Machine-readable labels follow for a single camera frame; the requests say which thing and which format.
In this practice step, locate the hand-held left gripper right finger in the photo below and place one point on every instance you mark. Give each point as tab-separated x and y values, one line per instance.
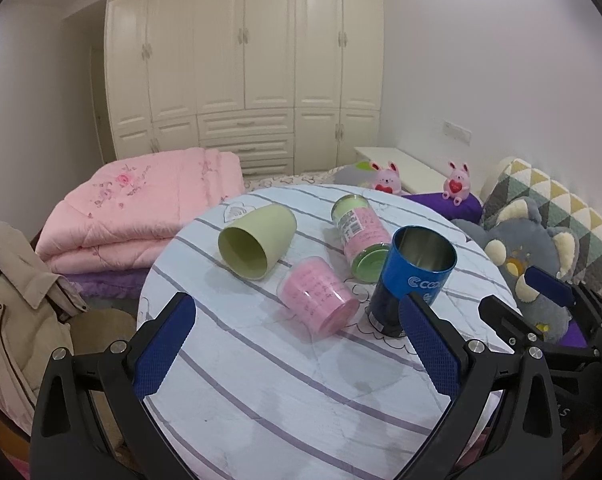
431	355

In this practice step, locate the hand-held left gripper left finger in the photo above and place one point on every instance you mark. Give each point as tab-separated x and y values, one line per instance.
163	347

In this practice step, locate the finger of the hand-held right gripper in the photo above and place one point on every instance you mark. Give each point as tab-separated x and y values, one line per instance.
551	285
501	317

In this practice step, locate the pink transparent cup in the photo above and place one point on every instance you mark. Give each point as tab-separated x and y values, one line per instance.
316	295

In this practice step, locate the light green cup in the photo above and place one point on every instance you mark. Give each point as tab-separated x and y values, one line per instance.
253	240

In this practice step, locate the grey plush bear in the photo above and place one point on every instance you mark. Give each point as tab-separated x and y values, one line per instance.
531	250

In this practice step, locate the round wooden stool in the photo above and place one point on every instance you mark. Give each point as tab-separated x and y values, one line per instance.
101	325

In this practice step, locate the blue metal can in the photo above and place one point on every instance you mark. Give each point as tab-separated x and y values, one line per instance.
406	280

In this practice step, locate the triangle patterned pillow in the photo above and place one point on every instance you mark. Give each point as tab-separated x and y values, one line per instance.
556	200

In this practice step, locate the purple blanket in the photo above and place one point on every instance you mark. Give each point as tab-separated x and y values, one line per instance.
106	282

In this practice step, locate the purple cushion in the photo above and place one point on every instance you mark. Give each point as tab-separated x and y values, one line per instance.
451	207

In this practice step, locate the striped white tablecloth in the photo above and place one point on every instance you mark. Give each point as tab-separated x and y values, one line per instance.
281	400

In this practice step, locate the pink plush rabbit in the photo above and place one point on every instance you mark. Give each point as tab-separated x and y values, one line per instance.
458	182
387	180

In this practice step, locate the green and pink can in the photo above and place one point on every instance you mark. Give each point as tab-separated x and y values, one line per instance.
362	232

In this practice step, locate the folded pink quilt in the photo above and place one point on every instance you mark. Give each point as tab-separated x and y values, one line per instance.
131	210

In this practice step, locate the beige jacket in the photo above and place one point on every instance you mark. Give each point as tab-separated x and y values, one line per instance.
16	310

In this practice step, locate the white bedside table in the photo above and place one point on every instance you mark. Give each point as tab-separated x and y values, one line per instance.
411	165

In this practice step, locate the grey plush cushion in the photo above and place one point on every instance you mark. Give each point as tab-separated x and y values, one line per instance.
352	174

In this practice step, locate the patterned bed sheet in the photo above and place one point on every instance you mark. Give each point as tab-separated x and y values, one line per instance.
291	180

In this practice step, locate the cream wardrobe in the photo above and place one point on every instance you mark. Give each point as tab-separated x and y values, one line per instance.
241	60

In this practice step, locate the white wall socket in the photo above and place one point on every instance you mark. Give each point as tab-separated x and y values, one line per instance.
458	132

